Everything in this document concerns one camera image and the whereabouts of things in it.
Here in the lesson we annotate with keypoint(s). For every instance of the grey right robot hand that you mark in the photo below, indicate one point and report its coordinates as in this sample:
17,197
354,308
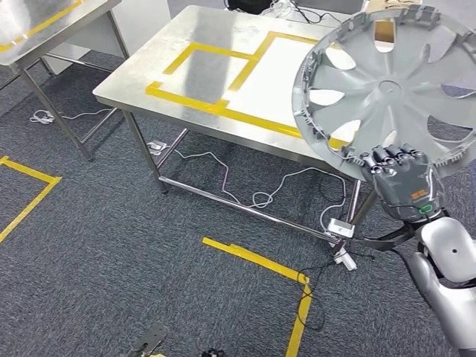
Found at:
405,182

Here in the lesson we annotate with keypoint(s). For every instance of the silver plastic wheel cover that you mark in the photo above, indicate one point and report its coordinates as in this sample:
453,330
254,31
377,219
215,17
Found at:
372,106

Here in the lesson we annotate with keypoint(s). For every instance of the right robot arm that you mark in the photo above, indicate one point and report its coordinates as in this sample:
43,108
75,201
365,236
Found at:
449,249

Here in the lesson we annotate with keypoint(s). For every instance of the stainless steel workbench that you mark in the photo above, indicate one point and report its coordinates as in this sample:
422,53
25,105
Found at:
148,84

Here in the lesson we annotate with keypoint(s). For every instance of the yellow tape double outline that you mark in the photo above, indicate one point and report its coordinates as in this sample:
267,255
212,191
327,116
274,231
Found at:
185,101

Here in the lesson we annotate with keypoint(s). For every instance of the black robot foot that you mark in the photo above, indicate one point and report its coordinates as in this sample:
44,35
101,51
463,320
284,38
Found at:
213,353

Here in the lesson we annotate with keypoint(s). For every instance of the white power adapter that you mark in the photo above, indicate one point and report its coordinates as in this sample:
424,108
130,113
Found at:
157,148

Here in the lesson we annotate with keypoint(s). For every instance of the stainless steel table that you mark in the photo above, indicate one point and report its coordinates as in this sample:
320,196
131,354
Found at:
74,29

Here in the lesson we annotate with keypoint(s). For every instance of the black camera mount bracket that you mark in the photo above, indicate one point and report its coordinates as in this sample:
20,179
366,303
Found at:
401,236

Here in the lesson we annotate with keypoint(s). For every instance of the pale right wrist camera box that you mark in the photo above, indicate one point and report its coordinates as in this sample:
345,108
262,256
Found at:
340,229

